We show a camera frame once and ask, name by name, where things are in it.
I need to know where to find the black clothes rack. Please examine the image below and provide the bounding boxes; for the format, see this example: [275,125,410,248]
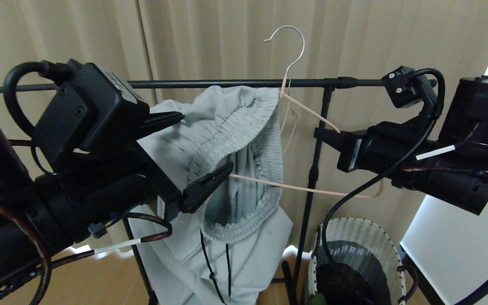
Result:
[0,76,437,305]

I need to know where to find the white laundry basket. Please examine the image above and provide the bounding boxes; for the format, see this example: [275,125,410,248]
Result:
[307,217,419,305]

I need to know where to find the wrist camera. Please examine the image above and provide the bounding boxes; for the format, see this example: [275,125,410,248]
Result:
[32,59,150,172]
[382,66,439,122]

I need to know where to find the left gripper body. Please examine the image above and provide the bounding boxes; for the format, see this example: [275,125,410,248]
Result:
[36,142,184,243]

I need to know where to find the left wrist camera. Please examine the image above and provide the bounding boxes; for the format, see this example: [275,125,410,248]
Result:
[32,59,150,172]

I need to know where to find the pale grey shorts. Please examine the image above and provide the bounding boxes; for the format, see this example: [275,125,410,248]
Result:
[128,85,294,305]

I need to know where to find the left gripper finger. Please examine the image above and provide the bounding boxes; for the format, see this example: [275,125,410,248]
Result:
[135,111,185,141]
[180,161,234,214]

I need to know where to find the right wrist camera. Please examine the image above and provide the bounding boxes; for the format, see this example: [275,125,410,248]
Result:
[382,66,439,122]

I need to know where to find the pink clothes hanger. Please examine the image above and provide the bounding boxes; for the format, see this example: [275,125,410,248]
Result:
[227,25,385,200]

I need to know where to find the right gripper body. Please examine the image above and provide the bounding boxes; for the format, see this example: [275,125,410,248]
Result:
[337,119,430,175]

